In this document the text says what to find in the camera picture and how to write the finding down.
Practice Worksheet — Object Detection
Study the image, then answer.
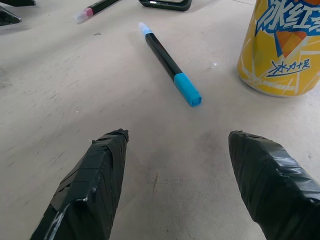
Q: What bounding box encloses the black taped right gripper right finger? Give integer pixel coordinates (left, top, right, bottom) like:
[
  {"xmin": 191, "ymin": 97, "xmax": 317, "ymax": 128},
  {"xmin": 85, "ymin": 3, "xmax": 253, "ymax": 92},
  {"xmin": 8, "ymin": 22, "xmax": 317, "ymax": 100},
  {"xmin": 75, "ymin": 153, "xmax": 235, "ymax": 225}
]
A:
[{"xmin": 227, "ymin": 129, "xmax": 320, "ymax": 240}]

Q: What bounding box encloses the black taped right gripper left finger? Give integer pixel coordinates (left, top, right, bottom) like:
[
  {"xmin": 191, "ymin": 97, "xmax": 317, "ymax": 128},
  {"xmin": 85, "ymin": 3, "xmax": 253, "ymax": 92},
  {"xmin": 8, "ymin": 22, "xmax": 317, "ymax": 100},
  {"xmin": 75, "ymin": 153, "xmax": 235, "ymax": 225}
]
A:
[{"xmin": 29, "ymin": 128, "xmax": 130, "ymax": 240}]

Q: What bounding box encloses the black marker with blue cap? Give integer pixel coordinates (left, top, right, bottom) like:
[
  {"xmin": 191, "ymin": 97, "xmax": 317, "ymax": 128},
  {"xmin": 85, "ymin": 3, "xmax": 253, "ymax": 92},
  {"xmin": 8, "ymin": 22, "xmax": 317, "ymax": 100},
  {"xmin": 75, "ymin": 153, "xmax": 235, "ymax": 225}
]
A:
[{"xmin": 137, "ymin": 21, "xmax": 203, "ymax": 108}]

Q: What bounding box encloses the black marker with pink cap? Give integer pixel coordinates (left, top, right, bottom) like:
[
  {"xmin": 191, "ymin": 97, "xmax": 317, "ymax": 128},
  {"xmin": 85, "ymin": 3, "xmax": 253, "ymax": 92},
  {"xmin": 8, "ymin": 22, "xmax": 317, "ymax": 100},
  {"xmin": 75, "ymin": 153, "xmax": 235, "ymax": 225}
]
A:
[{"xmin": 73, "ymin": 0, "xmax": 121, "ymax": 25}]

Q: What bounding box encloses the dark green plastic tray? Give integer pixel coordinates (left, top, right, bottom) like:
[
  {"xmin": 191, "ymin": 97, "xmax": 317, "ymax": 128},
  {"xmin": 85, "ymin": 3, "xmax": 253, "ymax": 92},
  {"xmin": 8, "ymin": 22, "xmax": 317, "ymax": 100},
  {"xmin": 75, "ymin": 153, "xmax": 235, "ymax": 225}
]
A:
[{"xmin": 138, "ymin": 0, "xmax": 193, "ymax": 12}]

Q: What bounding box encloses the yellow drink can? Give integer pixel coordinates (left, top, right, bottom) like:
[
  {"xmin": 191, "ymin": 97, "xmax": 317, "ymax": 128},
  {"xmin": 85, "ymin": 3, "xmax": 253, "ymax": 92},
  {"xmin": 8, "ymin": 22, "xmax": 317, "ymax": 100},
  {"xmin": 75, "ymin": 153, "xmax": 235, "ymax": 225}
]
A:
[{"xmin": 236, "ymin": 0, "xmax": 320, "ymax": 98}]

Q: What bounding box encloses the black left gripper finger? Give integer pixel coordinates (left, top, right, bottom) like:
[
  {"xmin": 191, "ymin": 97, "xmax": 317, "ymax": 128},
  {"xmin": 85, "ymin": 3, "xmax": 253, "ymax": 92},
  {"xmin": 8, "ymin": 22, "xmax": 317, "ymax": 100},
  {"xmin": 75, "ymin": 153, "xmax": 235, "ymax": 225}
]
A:
[
  {"xmin": 0, "ymin": 5, "xmax": 22, "ymax": 27},
  {"xmin": 0, "ymin": 0, "xmax": 37, "ymax": 7}
]

